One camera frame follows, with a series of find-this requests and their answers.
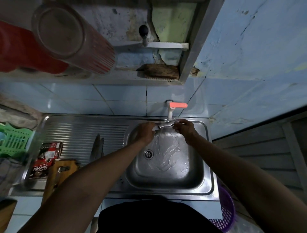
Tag wooden scrub brush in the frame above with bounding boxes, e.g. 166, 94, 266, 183
137, 64, 180, 80

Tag white faucet orange handle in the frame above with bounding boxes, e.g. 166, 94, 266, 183
165, 100, 188, 120

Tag small wooden cutting board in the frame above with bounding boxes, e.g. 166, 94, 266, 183
42, 159, 80, 205

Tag red black sachet pack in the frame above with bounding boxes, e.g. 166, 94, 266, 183
30, 141, 64, 179

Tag person's black clothing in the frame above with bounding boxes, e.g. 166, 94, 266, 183
97, 200, 222, 233

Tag person's left hand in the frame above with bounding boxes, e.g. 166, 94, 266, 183
131, 122, 157, 145

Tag person's left forearm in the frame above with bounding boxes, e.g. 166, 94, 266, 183
18, 140, 144, 233

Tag person's right hand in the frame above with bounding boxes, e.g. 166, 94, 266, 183
173, 119, 199, 145

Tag grey slatted wooden door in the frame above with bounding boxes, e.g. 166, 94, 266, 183
213, 108, 307, 231

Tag stainless steel sink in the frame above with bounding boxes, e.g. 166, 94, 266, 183
9, 115, 220, 201

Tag knives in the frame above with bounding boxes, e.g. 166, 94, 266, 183
56, 165, 72, 188

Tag red striped drinking glass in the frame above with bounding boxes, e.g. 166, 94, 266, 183
32, 2, 117, 74

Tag person's right forearm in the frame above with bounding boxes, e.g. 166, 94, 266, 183
189, 138, 307, 233

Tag black knob handle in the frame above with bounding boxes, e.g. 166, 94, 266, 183
139, 25, 149, 47

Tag purple plastic basket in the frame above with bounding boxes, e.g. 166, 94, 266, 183
210, 186, 235, 232

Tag red plastic cup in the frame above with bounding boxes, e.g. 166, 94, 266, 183
0, 21, 69, 74

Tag green plastic basket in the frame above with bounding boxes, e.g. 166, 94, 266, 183
0, 123, 34, 158

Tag checked dishcloth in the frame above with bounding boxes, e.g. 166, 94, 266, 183
0, 157, 24, 197

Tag wooden knife block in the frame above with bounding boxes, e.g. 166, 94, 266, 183
0, 198, 18, 233

